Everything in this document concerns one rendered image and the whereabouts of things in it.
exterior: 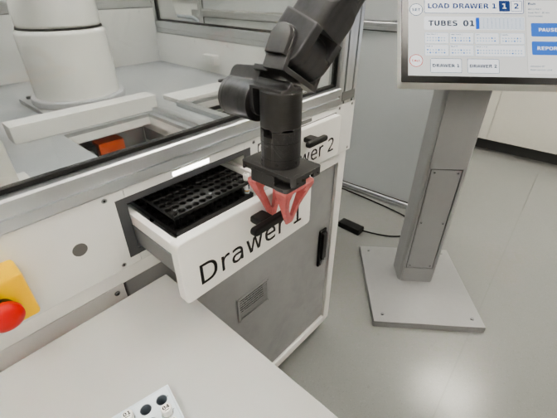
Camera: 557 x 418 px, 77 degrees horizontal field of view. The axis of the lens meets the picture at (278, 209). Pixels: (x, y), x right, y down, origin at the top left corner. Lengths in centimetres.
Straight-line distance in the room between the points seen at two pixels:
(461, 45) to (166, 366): 117
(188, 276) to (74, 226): 19
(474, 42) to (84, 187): 115
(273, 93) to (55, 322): 49
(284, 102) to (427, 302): 139
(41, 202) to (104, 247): 12
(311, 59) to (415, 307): 136
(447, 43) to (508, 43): 18
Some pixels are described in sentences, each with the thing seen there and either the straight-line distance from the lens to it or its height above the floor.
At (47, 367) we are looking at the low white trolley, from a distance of 64.
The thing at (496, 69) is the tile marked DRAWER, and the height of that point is 100.
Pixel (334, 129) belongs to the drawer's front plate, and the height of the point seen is 89.
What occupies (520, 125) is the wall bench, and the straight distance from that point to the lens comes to 343.
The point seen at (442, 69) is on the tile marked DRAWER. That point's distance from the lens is 126.
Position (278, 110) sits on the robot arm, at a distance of 46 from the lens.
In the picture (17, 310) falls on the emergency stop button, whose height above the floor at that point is 88.
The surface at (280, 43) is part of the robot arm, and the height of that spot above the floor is 116.
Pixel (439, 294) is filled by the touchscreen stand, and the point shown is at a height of 4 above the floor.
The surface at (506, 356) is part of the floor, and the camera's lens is 172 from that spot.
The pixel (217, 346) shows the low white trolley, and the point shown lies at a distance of 57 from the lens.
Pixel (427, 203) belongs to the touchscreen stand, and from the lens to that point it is 155.
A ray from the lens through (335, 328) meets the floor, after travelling 157.
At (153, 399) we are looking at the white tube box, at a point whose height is 80.
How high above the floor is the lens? 122
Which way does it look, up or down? 33 degrees down
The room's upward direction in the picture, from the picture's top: straight up
